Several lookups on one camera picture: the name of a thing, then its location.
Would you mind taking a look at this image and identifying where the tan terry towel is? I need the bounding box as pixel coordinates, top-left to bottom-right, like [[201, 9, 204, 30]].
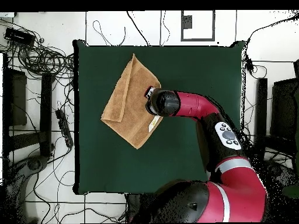
[[100, 53, 164, 150]]

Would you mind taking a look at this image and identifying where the dark green table cloth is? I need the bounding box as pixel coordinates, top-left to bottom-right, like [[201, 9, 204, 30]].
[[72, 38, 246, 196]]

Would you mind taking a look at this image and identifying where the dark grey square plate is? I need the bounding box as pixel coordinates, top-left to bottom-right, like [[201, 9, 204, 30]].
[[182, 15, 193, 29]]

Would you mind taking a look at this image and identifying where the black power strip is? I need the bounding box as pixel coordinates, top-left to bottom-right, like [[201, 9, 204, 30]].
[[55, 108, 74, 149]]

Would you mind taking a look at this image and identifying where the black upright bar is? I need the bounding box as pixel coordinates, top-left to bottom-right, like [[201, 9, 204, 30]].
[[253, 78, 269, 161]]

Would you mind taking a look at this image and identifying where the grey stand base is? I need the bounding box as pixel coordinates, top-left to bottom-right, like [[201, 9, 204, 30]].
[[3, 155, 48, 223], [266, 160, 298, 187]]

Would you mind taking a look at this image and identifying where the black box cabinet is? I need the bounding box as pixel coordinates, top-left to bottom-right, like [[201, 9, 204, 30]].
[[270, 78, 299, 141]]

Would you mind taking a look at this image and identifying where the black rectangular box device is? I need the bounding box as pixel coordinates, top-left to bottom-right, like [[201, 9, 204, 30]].
[[4, 27, 36, 47]]

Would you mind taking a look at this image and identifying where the black diagonal cable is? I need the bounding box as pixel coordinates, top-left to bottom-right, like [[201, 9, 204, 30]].
[[126, 10, 150, 47]]

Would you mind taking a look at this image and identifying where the grey rectangular frame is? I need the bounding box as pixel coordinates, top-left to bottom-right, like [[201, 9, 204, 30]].
[[180, 10, 215, 42]]

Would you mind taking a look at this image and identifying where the black stand frame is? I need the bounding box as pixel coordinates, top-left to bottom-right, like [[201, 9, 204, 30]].
[[6, 72, 55, 158]]

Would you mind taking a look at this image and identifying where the black cable tangle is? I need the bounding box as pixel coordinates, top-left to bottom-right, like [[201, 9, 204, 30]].
[[0, 18, 75, 80]]

